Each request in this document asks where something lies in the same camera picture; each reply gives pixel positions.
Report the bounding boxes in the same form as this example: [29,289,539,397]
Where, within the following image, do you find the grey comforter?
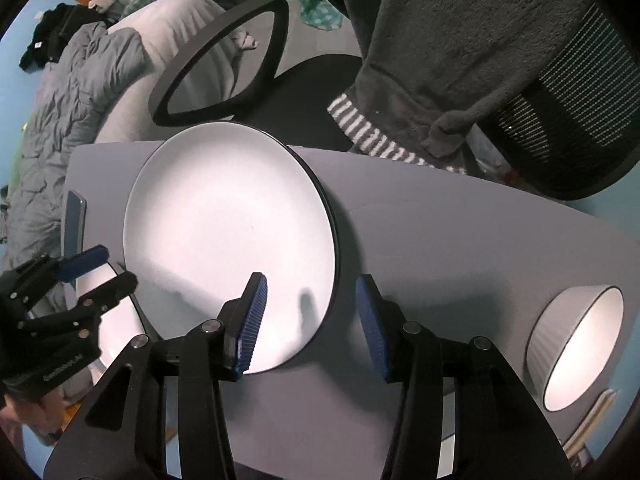
[0,22,148,281]

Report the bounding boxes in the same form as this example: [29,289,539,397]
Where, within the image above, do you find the black clothing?
[19,4,108,73]

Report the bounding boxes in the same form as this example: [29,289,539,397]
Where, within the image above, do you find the person's left hand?
[0,387,69,446]

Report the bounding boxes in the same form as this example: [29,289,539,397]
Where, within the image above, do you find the blue-grey smartphone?
[60,189,88,266]

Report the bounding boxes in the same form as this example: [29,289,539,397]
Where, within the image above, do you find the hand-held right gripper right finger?
[355,274,573,480]

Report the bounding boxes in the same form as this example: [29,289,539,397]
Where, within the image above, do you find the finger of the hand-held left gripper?
[14,245,110,287]
[19,272,139,342]

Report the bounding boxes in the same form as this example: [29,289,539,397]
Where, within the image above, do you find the large white black-rimmed plate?
[122,122,343,376]

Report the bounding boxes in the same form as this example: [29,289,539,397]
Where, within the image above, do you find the white plastic bag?
[470,125,521,186]

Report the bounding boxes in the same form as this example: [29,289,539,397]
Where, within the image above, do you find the grey fleece robe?
[327,0,601,176]

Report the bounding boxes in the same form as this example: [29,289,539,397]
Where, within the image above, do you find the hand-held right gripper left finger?
[42,271,269,480]

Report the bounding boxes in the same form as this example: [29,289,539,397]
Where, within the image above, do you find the small white black-rimmed plate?
[74,260,152,356]

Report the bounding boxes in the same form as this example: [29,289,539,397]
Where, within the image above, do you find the white black-rimmed bowl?
[525,284,626,412]

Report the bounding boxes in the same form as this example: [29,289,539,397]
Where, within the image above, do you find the cardboard sheets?
[562,387,621,466]

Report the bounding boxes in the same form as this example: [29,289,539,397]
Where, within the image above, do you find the black office chair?
[149,0,640,201]

